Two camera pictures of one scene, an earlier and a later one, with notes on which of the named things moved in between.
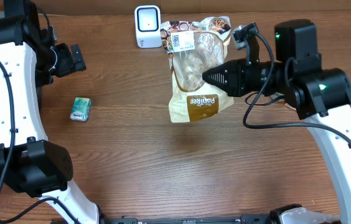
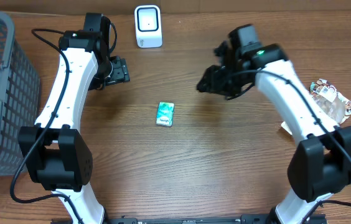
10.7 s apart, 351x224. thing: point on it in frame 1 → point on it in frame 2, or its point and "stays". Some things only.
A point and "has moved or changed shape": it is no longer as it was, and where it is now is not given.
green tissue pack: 81,109 → 165,114
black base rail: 246,219 stays
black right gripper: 238,79 stays
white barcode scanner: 148,26 stays
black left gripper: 69,63 → 121,70
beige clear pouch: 194,48 has moved or changed shape
